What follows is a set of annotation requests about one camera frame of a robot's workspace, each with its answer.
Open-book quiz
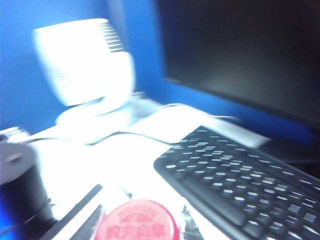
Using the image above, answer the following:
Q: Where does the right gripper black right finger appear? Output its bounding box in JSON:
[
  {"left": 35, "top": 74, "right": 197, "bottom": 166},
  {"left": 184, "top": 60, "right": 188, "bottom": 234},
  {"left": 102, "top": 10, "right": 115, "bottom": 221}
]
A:
[{"left": 179, "top": 203, "right": 205, "bottom": 240}]

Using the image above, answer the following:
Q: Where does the black computer keyboard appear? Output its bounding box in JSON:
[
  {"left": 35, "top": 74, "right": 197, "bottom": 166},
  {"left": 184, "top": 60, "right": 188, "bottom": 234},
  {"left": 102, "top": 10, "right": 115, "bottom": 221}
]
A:
[{"left": 152, "top": 125, "right": 320, "bottom": 240}]

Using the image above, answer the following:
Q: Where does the red plastic bottle cap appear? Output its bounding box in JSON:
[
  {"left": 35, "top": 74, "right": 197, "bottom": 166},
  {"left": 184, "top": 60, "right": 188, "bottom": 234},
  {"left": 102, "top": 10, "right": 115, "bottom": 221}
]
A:
[{"left": 95, "top": 199, "right": 181, "bottom": 240}]

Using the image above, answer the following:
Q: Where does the black computer monitor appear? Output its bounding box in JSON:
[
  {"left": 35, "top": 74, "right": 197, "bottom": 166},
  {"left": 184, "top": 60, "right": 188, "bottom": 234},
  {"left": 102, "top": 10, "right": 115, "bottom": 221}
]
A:
[{"left": 153, "top": 0, "right": 320, "bottom": 166}]

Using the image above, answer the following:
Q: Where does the white desk fan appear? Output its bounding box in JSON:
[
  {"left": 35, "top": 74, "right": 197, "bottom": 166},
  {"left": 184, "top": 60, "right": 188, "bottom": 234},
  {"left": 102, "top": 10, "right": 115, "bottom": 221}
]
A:
[{"left": 32, "top": 17, "right": 161, "bottom": 132}]

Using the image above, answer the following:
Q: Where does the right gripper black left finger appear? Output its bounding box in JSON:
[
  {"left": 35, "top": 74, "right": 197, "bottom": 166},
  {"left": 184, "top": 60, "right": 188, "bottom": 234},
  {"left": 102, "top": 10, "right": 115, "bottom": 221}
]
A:
[{"left": 42, "top": 183, "right": 108, "bottom": 240}]

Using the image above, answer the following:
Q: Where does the black keyboard cable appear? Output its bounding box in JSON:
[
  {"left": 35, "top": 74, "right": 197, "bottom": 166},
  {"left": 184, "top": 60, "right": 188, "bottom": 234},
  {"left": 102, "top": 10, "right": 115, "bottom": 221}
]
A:
[{"left": 84, "top": 131, "right": 176, "bottom": 147}]

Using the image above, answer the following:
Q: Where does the blue cubicle partition, grey frame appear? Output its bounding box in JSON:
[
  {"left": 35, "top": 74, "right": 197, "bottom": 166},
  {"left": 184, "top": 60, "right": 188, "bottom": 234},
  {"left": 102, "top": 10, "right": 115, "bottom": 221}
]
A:
[{"left": 0, "top": 0, "right": 320, "bottom": 143}]

